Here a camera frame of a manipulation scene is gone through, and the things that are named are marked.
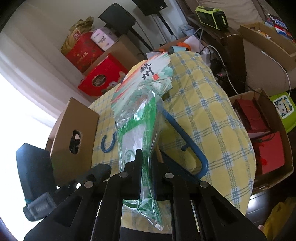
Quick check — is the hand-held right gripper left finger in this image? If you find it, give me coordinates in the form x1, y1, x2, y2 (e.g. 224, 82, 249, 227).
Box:
24, 149, 142, 241

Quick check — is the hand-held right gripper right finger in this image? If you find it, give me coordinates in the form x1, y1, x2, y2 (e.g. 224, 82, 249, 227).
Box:
153, 153, 260, 241

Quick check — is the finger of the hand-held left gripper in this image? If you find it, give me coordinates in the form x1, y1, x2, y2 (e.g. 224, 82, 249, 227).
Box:
55, 163, 112, 193

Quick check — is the green clear plastic bag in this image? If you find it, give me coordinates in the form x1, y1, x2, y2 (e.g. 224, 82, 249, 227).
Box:
115, 90, 167, 232

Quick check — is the blue plastic hanger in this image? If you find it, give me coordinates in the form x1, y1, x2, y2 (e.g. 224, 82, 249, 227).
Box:
101, 100, 209, 179

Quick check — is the yellow checked cloth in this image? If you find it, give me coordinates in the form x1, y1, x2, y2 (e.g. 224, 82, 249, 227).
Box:
89, 50, 256, 216

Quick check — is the flat red gift box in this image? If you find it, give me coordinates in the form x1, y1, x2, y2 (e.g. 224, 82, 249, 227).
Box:
78, 54, 129, 96

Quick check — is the printed scalloped paper card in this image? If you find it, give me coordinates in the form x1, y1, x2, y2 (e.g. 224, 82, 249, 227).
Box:
110, 52, 174, 112

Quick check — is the red paper bag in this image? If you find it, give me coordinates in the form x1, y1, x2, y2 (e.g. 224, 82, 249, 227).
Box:
253, 131, 286, 175
236, 98, 271, 132

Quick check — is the yellow plastic bag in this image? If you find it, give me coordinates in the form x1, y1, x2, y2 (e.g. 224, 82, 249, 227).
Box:
264, 197, 294, 237

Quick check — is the brown cardboard storage box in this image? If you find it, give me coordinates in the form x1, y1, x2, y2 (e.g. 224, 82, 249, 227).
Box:
83, 36, 141, 77

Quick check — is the cardboard box of red bags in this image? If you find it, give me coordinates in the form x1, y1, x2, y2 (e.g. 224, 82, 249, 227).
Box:
228, 89, 293, 195

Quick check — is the white tissue pack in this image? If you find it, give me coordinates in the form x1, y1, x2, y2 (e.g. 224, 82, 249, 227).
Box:
91, 27, 117, 51

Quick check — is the white power strip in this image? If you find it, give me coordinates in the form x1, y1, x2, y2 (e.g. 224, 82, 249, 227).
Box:
200, 50, 216, 64

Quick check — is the crumpled gold paper bag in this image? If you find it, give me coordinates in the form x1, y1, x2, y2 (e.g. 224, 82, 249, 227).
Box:
61, 17, 94, 51

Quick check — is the dark wooden side table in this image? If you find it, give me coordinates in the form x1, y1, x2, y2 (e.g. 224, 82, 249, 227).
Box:
187, 16, 245, 93

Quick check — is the green cartoon stool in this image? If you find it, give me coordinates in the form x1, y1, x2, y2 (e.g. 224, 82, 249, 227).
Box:
269, 91, 296, 133

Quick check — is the black speaker on stand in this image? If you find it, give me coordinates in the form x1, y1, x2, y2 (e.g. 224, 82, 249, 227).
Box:
132, 0, 174, 35
99, 3, 154, 52

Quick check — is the beige sofa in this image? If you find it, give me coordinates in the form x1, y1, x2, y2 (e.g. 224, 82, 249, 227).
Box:
203, 0, 296, 72

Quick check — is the yellow-green portable device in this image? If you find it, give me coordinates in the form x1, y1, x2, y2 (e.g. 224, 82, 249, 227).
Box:
195, 6, 229, 30

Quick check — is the shallow cardboard tray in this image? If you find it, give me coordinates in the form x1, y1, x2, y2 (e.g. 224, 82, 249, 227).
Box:
239, 22, 296, 63

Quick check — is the beige sofa cushion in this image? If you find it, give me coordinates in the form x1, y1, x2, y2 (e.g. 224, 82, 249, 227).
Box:
206, 0, 259, 24

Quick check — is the pile of snack packets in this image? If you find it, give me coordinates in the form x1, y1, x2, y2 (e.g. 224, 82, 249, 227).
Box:
265, 14, 296, 41

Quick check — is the white charging cable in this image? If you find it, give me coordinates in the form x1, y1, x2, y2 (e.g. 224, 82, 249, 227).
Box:
261, 50, 292, 93

